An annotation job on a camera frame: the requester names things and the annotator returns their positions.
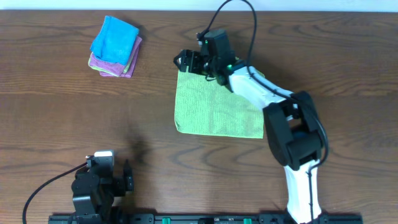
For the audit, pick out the green microfiber cloth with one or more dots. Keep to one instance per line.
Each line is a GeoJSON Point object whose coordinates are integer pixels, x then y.
{"type": "Point", "coordinates": [205, 108]}

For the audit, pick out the purple folded cloth upper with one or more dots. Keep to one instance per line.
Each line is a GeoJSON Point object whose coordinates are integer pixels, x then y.
{"type": "Point", "coordinates": [107, 69]}

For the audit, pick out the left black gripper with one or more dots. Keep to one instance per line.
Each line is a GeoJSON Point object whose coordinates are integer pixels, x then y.
{"type": "Point", "coordinates": [127, 182]}

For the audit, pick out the purple folded cloth bottom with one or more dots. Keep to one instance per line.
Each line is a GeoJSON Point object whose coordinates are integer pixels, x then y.
{"type": "Point", "coordinates": [133, 59]}

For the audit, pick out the blue folded cloth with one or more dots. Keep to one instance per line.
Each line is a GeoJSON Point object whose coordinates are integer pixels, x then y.
{"type": "Point", "coordinates": [115, 41]}

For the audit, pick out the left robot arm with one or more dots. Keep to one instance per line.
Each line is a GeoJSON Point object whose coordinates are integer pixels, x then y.
{"type": "Point", "coordinates": [95, 188]}

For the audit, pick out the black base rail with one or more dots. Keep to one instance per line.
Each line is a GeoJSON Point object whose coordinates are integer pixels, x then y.
{"type": "Point", "coordinates": [265, 218]}

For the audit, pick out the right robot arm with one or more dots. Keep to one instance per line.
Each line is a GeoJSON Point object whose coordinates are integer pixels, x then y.
{"type": "Point", "coordinates": [295, 135]}

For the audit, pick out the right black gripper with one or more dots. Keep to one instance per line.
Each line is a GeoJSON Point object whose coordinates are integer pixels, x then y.
{"type": "Point", "coordinates": [196, 56]}

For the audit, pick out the purple folded cloth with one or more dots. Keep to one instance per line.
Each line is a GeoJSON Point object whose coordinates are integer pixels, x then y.
{"type": "Point", "coordinates": [107, 69]}
{"type": "Point", "coordinates": [133, 59]}

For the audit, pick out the light green folded cloth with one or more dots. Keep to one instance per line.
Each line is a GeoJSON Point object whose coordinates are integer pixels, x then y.
{"type": "Point", "coordinates": [108, 68]}

